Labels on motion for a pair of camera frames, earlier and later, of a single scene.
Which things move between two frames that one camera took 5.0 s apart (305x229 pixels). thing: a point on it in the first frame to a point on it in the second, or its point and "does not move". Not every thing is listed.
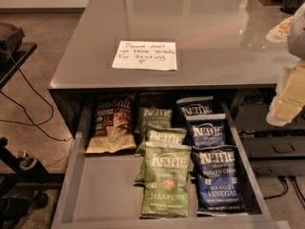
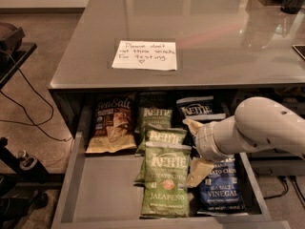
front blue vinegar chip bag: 216,172 does not move
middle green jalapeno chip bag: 156,135 does not move
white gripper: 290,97 to 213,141
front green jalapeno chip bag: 166,180 does not move
